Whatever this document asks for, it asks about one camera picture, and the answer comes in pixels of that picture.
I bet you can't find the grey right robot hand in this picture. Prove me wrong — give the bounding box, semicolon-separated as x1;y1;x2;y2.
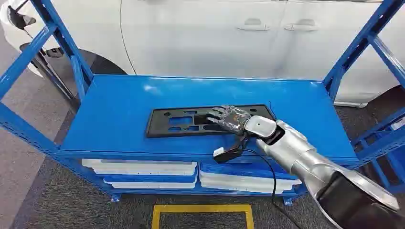
206;105;253;136

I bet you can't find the black plastic plate frame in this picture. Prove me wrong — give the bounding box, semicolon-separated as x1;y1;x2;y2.
146;104;277;139

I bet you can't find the white car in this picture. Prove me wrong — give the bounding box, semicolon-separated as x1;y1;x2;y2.
0;0;405;109

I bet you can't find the blue metal shelf rack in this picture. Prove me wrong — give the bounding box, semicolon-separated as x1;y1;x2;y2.
0;0;405;208
350;107;405;194

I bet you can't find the black car tyre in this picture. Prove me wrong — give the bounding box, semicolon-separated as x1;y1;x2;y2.
45;49;128;106

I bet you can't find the car side mirror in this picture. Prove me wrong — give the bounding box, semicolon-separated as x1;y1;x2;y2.
7;4;37;31

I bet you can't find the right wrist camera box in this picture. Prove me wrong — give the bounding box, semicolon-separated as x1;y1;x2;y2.
213;139;248;164

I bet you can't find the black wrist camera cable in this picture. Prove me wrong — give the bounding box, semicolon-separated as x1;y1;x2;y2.
242;147;303;229

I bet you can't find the white car door handle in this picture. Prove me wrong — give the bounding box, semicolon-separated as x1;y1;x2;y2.
236;18;271;31
284;19;320;31

